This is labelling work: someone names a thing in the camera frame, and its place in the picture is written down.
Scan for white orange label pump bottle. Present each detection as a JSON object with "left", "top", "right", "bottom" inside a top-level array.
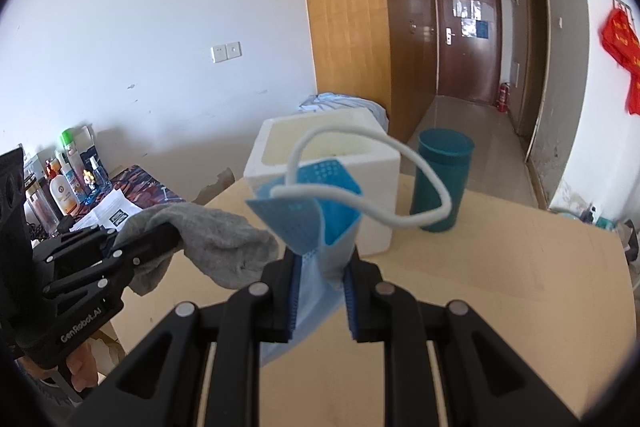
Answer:
[{"left": 48, "top": 167, "right": 80, "bottom": 217}]

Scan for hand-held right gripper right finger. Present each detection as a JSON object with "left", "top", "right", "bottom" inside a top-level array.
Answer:
[{"left": 343, "top": 252, "right": 586, "bottom": 427}]

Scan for white foam box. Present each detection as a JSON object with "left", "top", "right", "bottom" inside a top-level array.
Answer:
[{"left": 243, "top": 108, "right": 401, "bottom": 256}]

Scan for clear plastic bottle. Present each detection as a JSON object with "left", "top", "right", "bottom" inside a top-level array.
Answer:
[{"left": 25, "top": 187, "right": 59, "bottom": 233}]

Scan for brown entrance door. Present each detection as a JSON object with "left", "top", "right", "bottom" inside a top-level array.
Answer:
[{"left": 434, "top": 0, "right": 502, "bottom": 105}]

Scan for red cloth bags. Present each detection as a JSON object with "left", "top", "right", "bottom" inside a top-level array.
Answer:
[{"left": 600, "top": 9, "right": 640, "bottom": 116}]

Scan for floral printed cloth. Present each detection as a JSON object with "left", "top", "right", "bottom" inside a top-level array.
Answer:
[{"left": 107, "top": 164, "right": 187, "bottom": 208}]

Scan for white paper leaflet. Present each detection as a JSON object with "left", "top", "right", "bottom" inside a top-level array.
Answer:
[{"left": 75, "top": 189, "right": 144, "bottom": 233}]

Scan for door notice sheets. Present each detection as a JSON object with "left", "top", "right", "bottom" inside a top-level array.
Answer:
[{"left": 452, "top": 0, "right": 490, "bottom": 38}]

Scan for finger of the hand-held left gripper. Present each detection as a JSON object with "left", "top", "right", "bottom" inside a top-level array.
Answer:
[{"left": 34, "top": 223, "right": 184, "bottom": 304}]

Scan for grey sock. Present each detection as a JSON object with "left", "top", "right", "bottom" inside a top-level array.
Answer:
[{"left": 115, "top": 202, "right": 280, "bottom": 297}]

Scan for blue glass bottle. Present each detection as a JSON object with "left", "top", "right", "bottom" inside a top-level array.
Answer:
[{"left": 90, "top": 155, "right": 110, "bottom": 194}]

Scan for floor clutter pile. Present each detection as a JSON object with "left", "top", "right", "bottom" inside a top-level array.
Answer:
[{"left": 580, "top": 204, "right": 640, "bottom": 265}]

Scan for white double wall socket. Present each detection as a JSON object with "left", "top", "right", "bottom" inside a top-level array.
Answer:
[{"left": 210, "top": 42, "right": 242, "bottom": 64}]

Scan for blue face mask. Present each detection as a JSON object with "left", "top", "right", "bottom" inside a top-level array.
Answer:
[{"left": 245, "top": 127, "right": 453, "bottom": 370}]

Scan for teal cup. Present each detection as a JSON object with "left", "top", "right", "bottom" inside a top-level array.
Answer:
[{"left": 409, "top": 128, "right": 475, "bottom": 233}]

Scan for green capped spray can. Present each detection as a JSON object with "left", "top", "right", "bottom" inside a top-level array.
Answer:
[{"left": 59, "top": 129, "right": 90, "bottom": 202}]

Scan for dark blue carton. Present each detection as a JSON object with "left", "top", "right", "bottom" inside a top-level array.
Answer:
[{"left": 79, "top": 134, "right": 104, "bottom": 168}]

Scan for brown side door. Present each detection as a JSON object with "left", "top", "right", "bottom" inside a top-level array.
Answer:
[{"left": 517, "top": 0, "right": 551, "bottom": 162}]

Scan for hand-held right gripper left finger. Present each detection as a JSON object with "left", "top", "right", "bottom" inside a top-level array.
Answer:
[{"left": 65, "top": 252, "right": 303, "bottom": 427}]

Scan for wooden wardrobe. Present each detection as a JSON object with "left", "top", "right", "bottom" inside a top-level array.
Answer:
[{"left": 295, "top": 0, "right": 438, "bottom": 145}]

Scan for light blue cloth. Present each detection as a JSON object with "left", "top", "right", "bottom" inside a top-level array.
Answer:
[{"left": 298, "top": 93, "right": 389, "bottom": 132}]

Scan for person's left hand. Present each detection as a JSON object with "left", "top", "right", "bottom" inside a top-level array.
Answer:
[{"left": 65, "top": 341, "right": 102, "bottom": 392}]

